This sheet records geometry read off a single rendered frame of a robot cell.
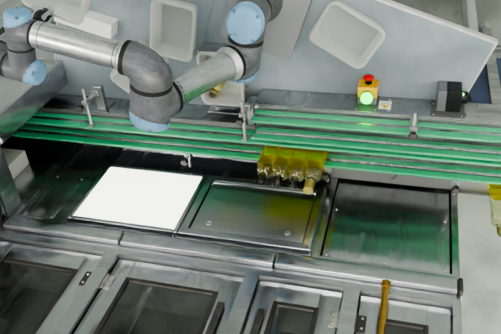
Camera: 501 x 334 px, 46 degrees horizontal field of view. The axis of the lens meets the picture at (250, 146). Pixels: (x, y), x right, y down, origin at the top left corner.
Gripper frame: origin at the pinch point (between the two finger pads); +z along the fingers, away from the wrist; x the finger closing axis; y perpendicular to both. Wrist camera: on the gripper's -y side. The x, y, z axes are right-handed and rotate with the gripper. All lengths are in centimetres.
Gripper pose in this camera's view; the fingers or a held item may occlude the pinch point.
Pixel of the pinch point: (53, 10)
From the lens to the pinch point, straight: 207.4
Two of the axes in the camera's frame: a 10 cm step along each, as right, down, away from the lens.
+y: -9.4, -3.5, 0.7
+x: -1.9, 6.6, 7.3
